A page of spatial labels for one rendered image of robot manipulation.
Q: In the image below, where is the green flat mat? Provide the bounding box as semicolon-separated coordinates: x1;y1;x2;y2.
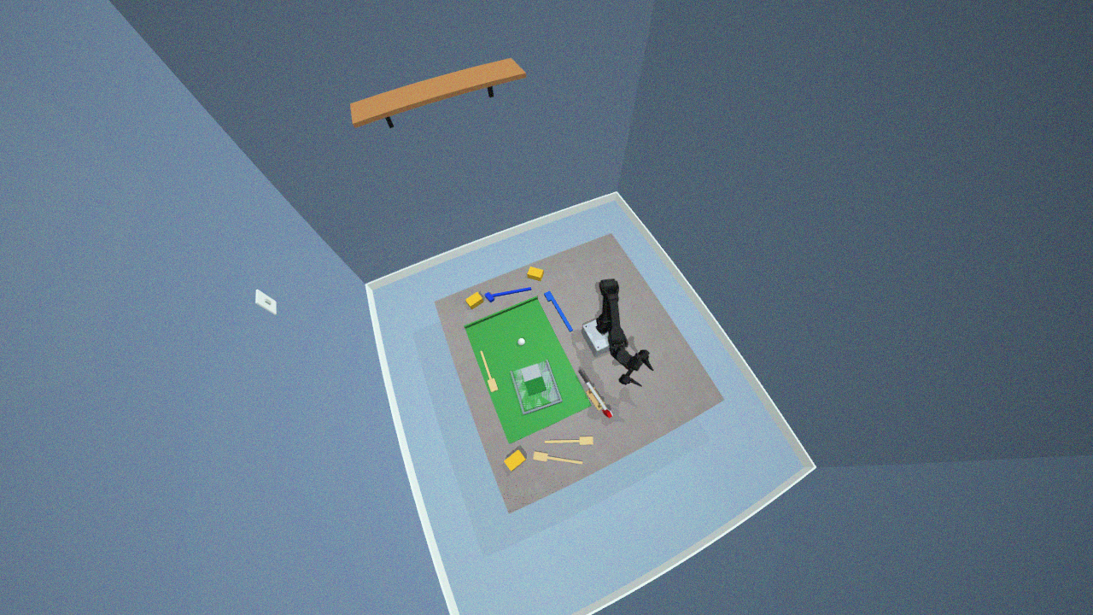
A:
465;299;592;443

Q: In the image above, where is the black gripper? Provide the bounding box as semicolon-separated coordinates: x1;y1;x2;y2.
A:
618;350;654;387

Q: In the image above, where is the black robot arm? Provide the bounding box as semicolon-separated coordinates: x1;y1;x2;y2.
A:
596;277;643;371

